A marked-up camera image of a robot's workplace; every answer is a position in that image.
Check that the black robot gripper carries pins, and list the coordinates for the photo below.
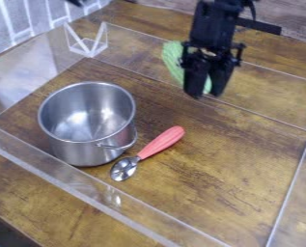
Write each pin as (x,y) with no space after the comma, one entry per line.
(212,33)

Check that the green bitter gourd toy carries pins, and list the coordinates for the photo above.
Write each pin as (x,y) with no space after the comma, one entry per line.
(176,53)

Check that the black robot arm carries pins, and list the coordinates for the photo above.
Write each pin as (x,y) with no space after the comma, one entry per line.
(210,54)

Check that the silver metal pot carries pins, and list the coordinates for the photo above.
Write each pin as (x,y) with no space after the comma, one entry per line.
(88,118)

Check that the black wall strip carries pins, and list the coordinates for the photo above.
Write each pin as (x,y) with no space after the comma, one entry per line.
(260,26)

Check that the clear acrylic tray wall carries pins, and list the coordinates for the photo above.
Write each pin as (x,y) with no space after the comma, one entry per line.
(226,188)

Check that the red-handled metal spoon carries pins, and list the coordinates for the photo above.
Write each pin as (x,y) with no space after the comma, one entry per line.
(125,167)

